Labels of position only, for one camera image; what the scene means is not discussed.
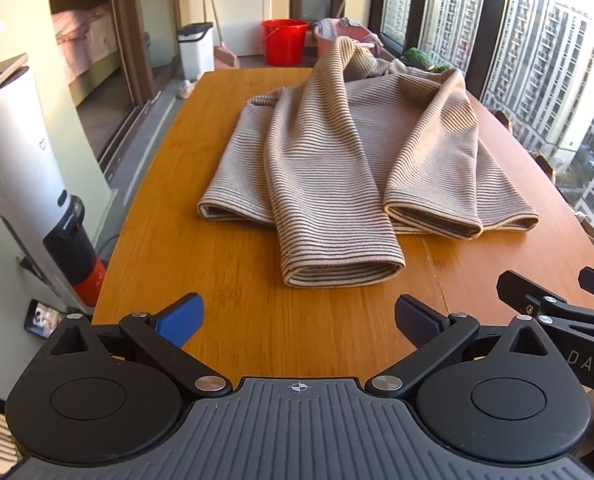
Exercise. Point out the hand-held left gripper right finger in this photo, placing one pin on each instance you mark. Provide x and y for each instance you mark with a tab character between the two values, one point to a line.
417	319

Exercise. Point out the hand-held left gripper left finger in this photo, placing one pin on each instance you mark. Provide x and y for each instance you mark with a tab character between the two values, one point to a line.
182	317

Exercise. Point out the beige striped sweater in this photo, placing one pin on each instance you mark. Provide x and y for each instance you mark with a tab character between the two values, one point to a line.
337	160

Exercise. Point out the wooden chair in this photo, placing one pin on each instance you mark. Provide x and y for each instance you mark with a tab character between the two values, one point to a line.
593	232
544	167
502	120

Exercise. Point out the black red canister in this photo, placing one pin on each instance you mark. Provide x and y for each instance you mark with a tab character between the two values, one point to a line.
79	255

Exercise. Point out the smartphone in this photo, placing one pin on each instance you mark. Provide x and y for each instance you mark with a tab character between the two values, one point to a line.
44	319

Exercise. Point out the pink slipper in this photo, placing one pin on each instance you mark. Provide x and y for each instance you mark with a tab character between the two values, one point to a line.
185	90

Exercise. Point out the white tall appliance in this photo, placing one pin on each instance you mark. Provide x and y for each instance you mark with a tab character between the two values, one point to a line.
12	150

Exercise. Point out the pink dustpan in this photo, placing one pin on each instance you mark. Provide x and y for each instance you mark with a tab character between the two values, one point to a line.
225	57

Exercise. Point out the white trash bin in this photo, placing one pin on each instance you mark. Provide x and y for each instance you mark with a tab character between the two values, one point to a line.
196	52

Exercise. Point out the bed with pink bedding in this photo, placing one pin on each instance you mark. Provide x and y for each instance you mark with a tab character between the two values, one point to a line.
84	45

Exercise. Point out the red plastic bucket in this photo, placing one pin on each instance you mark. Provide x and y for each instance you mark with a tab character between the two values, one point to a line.
283	45

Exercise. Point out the pink plastic basin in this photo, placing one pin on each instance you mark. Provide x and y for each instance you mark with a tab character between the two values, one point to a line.
327	42

